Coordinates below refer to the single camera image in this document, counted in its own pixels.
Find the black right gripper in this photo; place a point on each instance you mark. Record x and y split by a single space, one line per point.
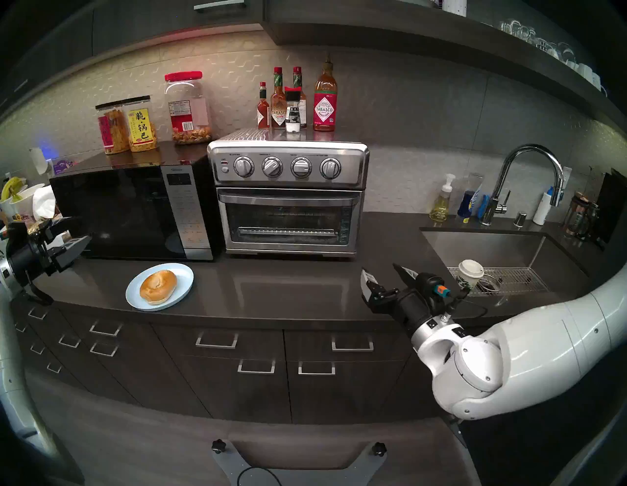
416 308

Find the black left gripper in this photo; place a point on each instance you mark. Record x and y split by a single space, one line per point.
27 255

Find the chrome gooseneck faucet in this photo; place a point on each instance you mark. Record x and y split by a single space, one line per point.
488 215

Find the blue dish soap bottle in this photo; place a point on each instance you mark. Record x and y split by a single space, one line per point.
468 203

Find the glass french press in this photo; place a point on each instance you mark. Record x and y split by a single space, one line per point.
580 215

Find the golden bagel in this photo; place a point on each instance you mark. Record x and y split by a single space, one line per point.
157 286

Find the red lid plastic snack jar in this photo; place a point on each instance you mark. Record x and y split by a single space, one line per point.
188 112

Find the black star knob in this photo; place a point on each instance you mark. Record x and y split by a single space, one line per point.
218 446
378 449

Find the black cap salt shaker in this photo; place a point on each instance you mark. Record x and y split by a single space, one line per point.
292 117

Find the dark wall shelf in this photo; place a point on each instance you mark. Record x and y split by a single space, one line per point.
392 34

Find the white patterned canister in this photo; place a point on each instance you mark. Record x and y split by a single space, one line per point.
454 6

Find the white bottle blue cap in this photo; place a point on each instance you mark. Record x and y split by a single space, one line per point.
542 210

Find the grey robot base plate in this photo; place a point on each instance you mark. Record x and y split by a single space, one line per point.
230 465

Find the yellow hand soap dispenser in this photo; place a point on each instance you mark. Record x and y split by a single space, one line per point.
441 208

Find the red label snack jar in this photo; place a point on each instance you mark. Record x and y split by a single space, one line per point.
110 132

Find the oven toast timer knob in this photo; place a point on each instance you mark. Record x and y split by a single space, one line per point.
330 168

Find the yellow bananas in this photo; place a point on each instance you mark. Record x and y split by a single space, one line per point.
12 186

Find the blue sponge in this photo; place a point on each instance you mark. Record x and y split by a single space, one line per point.
483 208

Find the purple snack packet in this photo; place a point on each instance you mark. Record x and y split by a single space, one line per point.
62 167

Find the oven function knob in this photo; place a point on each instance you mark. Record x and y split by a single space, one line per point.
301 167

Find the dark lower cabinet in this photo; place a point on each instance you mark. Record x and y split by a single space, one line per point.
245 397

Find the stainless steel toaster oven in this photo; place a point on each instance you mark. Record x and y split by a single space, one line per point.
289 147

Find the dark cabinet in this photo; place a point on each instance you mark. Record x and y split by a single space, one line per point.
245 397
147 19

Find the clear drinking glass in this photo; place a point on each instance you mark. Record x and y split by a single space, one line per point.
528 34
510 28
546 45
566 53

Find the dark upper cabinet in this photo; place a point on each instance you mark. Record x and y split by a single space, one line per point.
147 19

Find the green neck hot sauce bottle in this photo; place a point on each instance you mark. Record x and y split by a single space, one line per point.
278 115
299 78

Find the white lid paper coffee cup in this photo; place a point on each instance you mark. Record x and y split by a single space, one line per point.
470 269

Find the light blue plate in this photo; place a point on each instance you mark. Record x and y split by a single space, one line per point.
182 278

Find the black microwave oven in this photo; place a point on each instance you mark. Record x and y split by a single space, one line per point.
122 215

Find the large Tabasco sauce bottle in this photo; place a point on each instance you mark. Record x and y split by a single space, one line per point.
325 110

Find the small red hot sauce bottle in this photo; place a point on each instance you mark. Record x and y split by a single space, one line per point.
263 115

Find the yellow label snack jar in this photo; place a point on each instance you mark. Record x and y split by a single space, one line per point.
141 127

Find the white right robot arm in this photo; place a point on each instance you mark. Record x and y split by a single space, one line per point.
514 352

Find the white paper napkin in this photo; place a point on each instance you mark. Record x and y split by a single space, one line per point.
44 203

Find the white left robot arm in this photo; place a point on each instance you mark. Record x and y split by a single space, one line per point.
12 406

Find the chrome counter cap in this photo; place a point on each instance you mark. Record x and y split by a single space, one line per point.
520 219

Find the oven temperature knob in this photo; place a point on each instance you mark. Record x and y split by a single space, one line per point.
272 167

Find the white mug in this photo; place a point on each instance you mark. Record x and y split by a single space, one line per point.
585 71
597 81

